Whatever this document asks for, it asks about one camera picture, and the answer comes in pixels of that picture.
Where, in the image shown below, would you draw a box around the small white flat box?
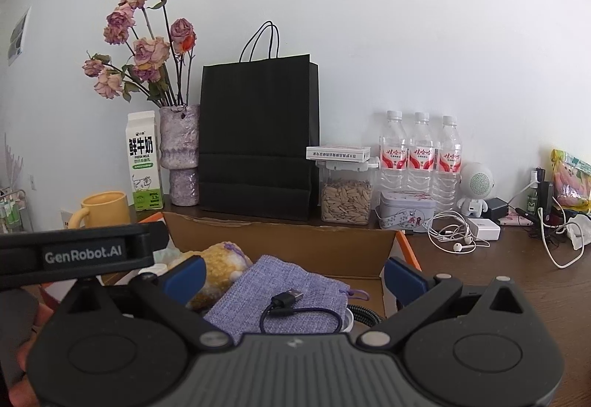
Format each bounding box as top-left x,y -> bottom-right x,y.
305,144 -> 372,163

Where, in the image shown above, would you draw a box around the dried pink rose bouquet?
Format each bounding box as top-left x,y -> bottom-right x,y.
82,0 -> 198,109

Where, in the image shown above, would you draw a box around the white charging cable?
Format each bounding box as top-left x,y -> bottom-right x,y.
539,208 -> 588,270

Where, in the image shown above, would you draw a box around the red cardboard box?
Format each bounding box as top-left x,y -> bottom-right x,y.
135,211 -> 422,320

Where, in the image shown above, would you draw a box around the purple pampas grass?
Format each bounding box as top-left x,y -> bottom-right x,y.
0,134 -> 25,192

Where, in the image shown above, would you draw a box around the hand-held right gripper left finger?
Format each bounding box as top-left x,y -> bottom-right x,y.
59,256 -> 234,351

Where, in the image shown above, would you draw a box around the white floral tin box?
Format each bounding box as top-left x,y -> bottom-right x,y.
374,192 -> 438,233

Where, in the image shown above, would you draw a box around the yellow and white plush sheep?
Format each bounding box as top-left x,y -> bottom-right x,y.
165,242 -> 254,312

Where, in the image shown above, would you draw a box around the yellow snack packet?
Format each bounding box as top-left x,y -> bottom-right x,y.
550,149 -> 591,212

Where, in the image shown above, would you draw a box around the white and green milk carton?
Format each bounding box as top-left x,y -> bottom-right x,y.
126,110 -> 165,211

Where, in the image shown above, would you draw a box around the yellow mug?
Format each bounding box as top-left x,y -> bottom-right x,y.
69,190 -> 133,230

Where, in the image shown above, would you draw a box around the purple textured vase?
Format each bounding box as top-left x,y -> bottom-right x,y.
159,104 -> 202,207

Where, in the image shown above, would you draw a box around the white charger adapter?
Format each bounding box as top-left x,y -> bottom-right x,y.
467,217 -> 502,243

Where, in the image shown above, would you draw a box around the person's left hand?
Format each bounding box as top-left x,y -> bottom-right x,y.
8,302 -> 54,407

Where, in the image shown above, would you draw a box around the black power adapter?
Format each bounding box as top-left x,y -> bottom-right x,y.
488,197 -> 509,221

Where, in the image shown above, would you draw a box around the black paper bag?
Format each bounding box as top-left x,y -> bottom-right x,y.
198,20 -> 321,222

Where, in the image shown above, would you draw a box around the white robot speaker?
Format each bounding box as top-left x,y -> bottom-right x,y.
458,162 -> 495,216

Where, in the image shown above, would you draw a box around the black upright device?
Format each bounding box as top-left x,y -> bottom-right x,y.
537,180 -> 555,229

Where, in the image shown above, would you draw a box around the clear seed container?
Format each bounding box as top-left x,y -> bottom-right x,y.
316,158 -> 380,226

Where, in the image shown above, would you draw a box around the metal trolley rack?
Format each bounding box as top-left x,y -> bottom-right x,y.
0,187 -> 31,233

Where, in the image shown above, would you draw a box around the purple linen pouch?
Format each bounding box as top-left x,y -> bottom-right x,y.
203,255 -> 370,339

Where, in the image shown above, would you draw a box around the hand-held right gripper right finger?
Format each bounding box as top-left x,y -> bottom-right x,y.
355,257 -> 533,351

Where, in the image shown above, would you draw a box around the pink flat item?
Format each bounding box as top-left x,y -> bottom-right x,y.
501,210 -> 537,227

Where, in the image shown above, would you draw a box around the white earphones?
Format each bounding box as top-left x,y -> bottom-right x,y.
427,211 -> 493,256

